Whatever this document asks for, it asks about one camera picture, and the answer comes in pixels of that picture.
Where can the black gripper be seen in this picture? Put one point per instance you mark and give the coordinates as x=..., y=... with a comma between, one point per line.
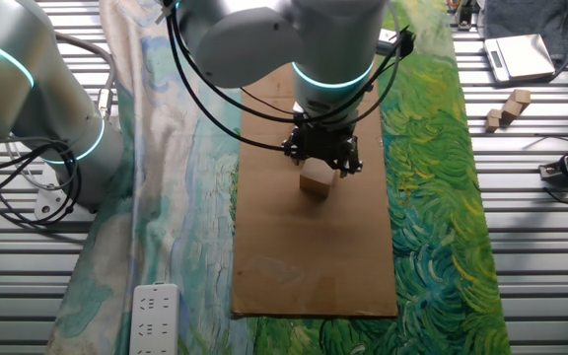
x=323, y=143

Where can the tall pale wooden block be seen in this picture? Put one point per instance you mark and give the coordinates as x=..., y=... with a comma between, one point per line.
x=316, y=182

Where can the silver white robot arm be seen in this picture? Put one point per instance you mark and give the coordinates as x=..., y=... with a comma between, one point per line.
x=264, y=34

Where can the brown cardboard sheet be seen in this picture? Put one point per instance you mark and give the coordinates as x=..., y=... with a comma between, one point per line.
x=313, y=246

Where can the green white painted cloth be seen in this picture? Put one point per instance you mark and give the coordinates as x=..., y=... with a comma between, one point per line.
x=437, y=197

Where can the small wooden cube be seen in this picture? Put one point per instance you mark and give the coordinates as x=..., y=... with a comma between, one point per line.
x=521, y=96
x=494, y=115
x=492, y=126
x=511, y=111

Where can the silver kitchen scale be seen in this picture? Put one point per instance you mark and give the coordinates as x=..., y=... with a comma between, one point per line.
x=520, y=56

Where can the white power strip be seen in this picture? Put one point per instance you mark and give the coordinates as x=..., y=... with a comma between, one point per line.
x=155, y=320

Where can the grey towel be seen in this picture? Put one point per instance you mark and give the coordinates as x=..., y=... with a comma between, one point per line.
x=525, y=17

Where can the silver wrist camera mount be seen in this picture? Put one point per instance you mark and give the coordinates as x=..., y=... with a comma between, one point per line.
x=386, y=39

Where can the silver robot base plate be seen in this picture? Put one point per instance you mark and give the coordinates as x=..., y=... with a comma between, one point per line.
x=49, y=204

